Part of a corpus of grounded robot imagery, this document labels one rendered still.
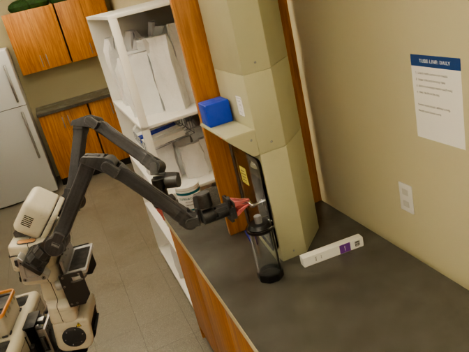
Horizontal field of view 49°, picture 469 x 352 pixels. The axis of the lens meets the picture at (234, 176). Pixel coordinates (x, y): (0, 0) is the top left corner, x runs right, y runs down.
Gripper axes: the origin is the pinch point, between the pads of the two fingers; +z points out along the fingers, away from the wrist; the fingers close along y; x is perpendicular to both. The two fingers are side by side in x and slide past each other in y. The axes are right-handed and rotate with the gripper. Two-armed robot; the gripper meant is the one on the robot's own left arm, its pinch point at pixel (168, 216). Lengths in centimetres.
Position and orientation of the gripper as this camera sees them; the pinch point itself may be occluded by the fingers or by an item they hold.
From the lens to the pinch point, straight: 238.9
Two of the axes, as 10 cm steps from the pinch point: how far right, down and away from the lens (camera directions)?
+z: 2.1, 9.1, 3.6
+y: 9.1, -3.2, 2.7
